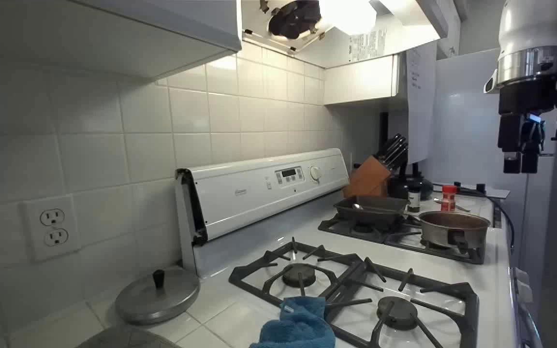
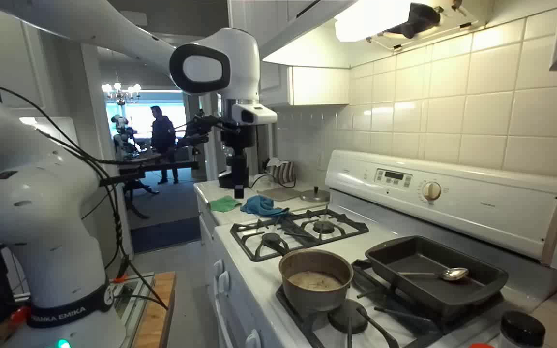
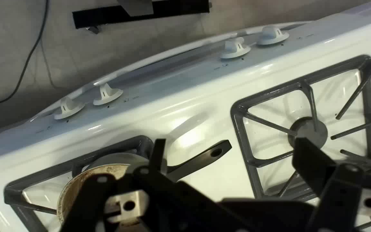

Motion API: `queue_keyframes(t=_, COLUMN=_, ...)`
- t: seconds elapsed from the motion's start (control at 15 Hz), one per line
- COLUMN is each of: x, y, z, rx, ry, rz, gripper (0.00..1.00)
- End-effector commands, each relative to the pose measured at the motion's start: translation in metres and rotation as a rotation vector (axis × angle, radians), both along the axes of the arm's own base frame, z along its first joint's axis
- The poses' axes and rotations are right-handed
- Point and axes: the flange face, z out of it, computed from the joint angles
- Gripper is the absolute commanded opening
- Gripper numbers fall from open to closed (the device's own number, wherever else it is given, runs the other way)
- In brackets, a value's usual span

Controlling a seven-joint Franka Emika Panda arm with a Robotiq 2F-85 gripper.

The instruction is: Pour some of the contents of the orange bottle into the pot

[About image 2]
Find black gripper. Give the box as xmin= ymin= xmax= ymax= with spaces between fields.
xmin=219 ymin=122 xmax=256 ymax=201

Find metal pot lid black knob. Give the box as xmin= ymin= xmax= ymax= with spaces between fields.
xmin=296 ymin=184 xmax=333 ymax=205

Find round metal pot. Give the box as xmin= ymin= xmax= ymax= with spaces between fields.
xmin=277 ymin=248 xmax=356 ymax=317

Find black countertop device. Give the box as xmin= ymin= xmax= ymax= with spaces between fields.
xmin=217 ymin=168 xmax=254 ymax=192

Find green sponge cloth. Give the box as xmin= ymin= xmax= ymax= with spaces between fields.
xmin=207 ymin=196 xmax=244 ymax=215

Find blue cloth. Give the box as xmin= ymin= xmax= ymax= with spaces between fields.
xmin=238 ymin=194 xmax=292 ymax=221

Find striped kitchen towel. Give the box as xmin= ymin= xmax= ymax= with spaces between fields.
xmin=269 ymin=159 xmax=298 ymax=190

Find black empty burner grate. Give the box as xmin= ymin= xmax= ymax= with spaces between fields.
xmin=228 ymin=207 xmax=372 ymax=263

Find dark background table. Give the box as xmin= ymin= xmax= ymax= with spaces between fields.
xmin=118 ymin=153 xmax=201 ymax=221

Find person in dark clothes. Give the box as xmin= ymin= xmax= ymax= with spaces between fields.
xmin=149 ymin=105 xmax=180 ymax=188

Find white base cabinet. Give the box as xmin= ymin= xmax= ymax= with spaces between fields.
xmin=198 ymin=192 xmax=267 ymax=348

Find background tripod equipment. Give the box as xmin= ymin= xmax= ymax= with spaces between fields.
xmin=110 ymin=114 xmax=143 ymax=159

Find black burner grate under cookware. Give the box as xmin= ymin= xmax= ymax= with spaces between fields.
xmin=275 ymin=257 xmax=507 ymax=348

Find wooden board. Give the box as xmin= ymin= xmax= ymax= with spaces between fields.
xmin=130 ymin=269 xmax=178 ymax=348

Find chandelier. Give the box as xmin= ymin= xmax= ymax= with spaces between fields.
xmin=101 ymin=80 xmax=143 ymax=109

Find stove clock display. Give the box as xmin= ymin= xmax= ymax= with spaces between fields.
xmin=374 ymin=167 xmax=414 ymax=190

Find white range hood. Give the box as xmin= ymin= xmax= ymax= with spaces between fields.
xmin=261 ymin=0 xmax=493 ymax=70

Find stove control knob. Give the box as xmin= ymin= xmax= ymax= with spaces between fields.
xmin=422 ymin=180 xmax=443 ymax=203

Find black rectangular baking pan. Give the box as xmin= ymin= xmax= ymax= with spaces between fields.
xmin=364 ymin=234 xmax=511 ymax=325

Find metal spoon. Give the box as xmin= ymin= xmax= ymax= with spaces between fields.
xmin=397 ymin=265 xmax=472 ymax=284

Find white gas stove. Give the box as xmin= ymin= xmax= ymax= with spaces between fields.
xmin=211 ymin=149 xmax=557 ymax=348

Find black range hood fan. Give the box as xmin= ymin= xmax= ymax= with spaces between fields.
xmin=387 ymin=2 xmax=445 ymax=41

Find red base plug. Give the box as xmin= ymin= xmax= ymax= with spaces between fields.
xmin=6 ymin=304 xmax=33 ymax=329

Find large white wall cabinet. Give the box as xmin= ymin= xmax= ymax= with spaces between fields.
xmin=227 ymin=0 xmax=352 ymax=109

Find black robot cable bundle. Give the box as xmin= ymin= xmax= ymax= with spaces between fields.
xmin=0 ymin=83 xmax=172 ymax=313

